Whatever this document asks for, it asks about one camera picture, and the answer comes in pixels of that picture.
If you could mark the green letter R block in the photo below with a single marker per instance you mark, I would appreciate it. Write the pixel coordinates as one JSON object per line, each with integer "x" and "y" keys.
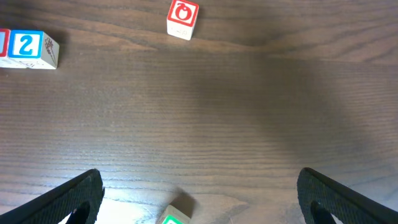
{"x": 172, "y": 215}

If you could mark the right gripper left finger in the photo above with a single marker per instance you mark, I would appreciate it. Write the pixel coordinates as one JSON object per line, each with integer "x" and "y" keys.
{"x": 79, "y": 199}

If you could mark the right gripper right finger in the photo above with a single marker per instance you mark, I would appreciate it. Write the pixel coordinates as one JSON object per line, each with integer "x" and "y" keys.
{"x": 322, "y": 199}

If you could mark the red letter O block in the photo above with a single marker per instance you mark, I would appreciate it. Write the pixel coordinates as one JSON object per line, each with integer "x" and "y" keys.
{"x": 182, "y": 18}

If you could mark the red letter I block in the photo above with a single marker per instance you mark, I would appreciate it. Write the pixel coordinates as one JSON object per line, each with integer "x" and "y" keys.
{"x": 5, "y": 61}

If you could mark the blue number 2 block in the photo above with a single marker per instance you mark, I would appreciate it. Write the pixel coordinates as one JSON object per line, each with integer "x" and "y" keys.
{"x": 34, "y": 49}

